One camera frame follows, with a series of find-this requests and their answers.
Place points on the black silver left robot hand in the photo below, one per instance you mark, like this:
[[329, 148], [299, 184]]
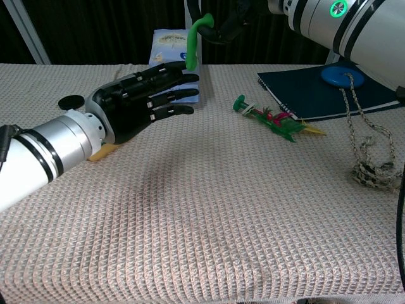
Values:
[[126, 104]]

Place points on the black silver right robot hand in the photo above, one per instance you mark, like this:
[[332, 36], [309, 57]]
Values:
[[226, 27]]

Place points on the green rubbery strip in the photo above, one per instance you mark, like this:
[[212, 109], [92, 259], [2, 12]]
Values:
[[192, 47]]

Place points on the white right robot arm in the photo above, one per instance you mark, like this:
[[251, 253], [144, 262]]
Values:
[[345, 28]]

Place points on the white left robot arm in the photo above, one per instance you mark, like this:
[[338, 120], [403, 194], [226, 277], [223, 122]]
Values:
[[41, 152]]

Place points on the green yellow sponge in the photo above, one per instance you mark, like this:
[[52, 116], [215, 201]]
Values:
[[102, 153]]

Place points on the black round disc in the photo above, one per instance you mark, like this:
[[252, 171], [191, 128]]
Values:
[[71, 102]]

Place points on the blue white paper package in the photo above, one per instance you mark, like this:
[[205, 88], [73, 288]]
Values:
[[167, 46]]

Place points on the black curtain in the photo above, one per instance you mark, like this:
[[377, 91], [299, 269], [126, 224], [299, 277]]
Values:
[[104, 28]]

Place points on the navy spiral notebook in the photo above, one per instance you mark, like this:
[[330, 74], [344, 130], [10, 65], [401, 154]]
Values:
[[300, 88]]

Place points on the colourful feather shuttlecock toy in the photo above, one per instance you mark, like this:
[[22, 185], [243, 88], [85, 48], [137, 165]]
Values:
[[278, 125]]

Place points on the blue round disc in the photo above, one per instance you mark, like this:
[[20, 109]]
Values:
[[332, 77]]

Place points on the beige woven tablecloth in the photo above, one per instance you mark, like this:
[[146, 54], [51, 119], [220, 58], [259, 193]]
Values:
[[205, 206]]

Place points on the white frame post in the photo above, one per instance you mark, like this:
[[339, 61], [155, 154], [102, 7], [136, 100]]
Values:
[[27, 31], [333, 57]]

